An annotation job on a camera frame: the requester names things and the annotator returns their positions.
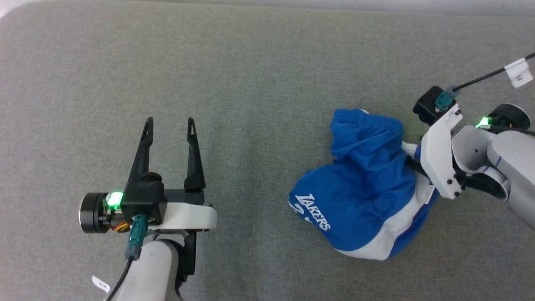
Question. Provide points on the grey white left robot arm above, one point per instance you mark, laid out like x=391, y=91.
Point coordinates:
x=150, y=271

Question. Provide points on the grey fabric sofa cushion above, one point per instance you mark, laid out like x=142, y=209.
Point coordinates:
x=250, y=62

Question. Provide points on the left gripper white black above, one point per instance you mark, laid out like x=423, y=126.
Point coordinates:
x=188, y=215

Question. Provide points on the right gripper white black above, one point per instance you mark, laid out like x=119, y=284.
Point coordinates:
x=436, y=154

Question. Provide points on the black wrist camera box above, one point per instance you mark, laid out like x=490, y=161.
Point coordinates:
x=426, y=106
x=144, y=198

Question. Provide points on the blue white Lakers shorts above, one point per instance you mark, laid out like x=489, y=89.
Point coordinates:
x=359, y=188

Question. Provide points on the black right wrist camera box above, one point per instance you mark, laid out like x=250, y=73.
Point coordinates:
x=426, y=106

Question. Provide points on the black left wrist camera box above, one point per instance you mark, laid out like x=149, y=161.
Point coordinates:
x=144, y=198

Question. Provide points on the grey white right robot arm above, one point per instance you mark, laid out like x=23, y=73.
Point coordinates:
x=518, y=167

